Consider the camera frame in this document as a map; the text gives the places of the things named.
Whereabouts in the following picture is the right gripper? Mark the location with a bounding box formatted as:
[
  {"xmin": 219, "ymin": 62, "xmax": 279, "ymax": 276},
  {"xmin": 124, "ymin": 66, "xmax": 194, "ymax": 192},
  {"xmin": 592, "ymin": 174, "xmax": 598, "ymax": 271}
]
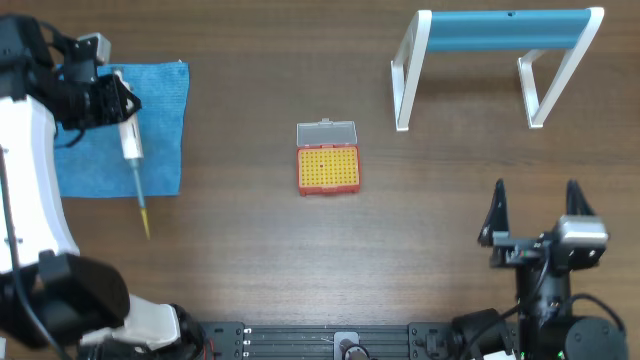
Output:
[{"xmin": 476, "ymin": 178, "xmax": 598, "ymax": 270}]

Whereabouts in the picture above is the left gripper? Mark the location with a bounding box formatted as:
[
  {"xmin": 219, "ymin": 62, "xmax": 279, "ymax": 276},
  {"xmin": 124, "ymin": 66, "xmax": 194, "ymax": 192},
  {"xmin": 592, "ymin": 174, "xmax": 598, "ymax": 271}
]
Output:
[{"xmin": 87, "ymin": 74, "xmax": 143, "ymax": 128}]

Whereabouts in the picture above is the white pipette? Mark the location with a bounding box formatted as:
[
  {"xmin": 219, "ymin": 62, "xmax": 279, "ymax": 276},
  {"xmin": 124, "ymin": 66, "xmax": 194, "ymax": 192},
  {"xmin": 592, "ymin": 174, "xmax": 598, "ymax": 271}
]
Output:
[{"xmin": 110, "ymin": 67, "xmax": 152, "ymax": 241}]

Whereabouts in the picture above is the blue cloth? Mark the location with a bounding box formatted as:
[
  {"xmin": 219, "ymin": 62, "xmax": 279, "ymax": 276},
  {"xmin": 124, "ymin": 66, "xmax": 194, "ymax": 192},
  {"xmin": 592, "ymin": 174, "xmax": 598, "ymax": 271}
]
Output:
[{"xmin": 52, "ymin": 60, "xmax": 191, "ymax": 199}]

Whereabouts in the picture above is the white and blue stand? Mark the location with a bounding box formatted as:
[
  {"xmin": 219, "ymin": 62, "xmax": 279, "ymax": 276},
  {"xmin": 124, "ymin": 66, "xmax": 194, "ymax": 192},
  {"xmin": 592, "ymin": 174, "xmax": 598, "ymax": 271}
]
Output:
[{"xmin": 390, "ymin": 6, "xmax": 606, "ymax": 133}]

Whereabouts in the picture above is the red and yellow tip box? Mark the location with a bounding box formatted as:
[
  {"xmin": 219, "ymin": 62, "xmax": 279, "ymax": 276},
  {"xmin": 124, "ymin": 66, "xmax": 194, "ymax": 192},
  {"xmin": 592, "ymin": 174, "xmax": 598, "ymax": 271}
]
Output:
[{"xmin": 295, "ymin": 117, "xmax": 362, "ymax": 197}]

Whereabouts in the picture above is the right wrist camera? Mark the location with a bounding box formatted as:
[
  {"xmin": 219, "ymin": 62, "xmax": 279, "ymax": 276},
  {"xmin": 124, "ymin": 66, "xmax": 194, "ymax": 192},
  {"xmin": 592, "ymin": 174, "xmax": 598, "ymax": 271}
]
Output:
[{"xmin": 551, "ymin": 214, "xmax": 611, "ymax": 272}]

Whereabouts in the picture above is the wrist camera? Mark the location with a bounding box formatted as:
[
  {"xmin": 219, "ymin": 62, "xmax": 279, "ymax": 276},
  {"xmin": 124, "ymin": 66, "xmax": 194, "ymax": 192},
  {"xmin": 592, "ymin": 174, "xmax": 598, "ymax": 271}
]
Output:
[
  {"xmin": 551, "ymin": 214, "xmax": 611, "ymax": 272},
  {"xmin": 76, "ymin": 32, "xmax": 113, "ymax": 67}
]

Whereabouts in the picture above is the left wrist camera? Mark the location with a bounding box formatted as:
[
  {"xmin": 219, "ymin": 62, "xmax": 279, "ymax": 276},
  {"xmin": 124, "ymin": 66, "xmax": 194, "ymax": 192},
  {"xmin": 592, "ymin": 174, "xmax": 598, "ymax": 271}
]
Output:
[{"xmin": 76, "ymin": 32, "xmax": 113, "ymax": 67}]

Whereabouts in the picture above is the mounting rail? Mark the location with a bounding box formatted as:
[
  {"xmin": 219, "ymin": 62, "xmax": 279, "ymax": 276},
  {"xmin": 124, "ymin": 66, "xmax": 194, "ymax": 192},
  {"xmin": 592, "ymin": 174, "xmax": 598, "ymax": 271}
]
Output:
[{"xmin": 199, "ymin": 320, "xmax": 521, "ymax": 360}]

